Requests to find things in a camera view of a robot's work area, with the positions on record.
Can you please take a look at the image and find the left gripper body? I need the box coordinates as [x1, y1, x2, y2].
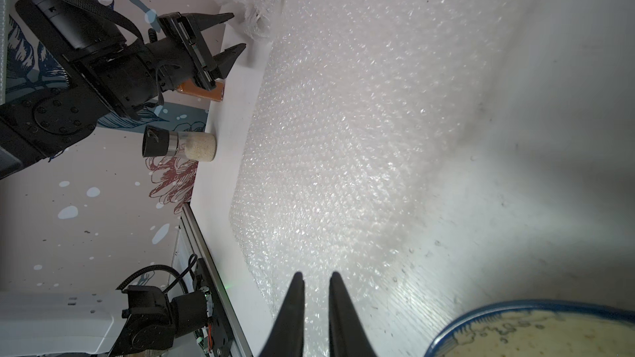
[99, 13, 216, 117]

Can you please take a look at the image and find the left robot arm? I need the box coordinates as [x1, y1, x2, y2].
[1, 0, 246, 177]

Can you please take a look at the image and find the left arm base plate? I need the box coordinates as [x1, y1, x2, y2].
[109, 254, 244, 356]

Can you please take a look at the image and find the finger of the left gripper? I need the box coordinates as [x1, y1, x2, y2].
[185, 13, 234, 30]
[211, 43, 246, 79]

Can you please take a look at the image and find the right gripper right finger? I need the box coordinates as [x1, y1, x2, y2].
[328, 272, 376, 357]

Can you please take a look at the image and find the orange spice jar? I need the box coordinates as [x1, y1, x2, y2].
[176, 80, 225, 102]

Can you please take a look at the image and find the cream dinner plate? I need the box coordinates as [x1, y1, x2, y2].
[425, 299, 634, 356]

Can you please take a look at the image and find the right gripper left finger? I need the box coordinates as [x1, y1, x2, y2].
[260, 272, 305, 357]

